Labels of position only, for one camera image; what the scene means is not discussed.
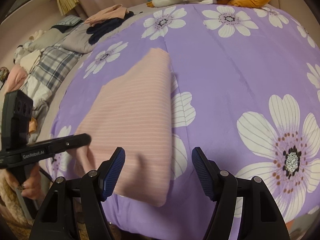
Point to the pink ribbed knit top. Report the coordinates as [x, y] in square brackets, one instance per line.
[133, 112]

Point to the blue checked folded cloth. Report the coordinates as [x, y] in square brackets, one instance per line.
[67, 23]

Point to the orange plush fabric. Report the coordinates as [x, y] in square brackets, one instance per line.
[236, 3]

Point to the pink cloth at bedside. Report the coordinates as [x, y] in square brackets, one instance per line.
[16, 79]

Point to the beige grey pillow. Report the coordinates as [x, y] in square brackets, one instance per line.
[49, 38]

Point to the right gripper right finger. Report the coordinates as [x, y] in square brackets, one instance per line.
[260, 215]

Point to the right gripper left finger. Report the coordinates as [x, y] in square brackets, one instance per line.
[56, 218]

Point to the person's left hand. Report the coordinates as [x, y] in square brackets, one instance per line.
[31, 188]

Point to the dark navy garment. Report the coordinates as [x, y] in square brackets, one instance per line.
[100, 29]

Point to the pink garment in pile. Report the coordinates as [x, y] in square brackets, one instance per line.
[115, 11]

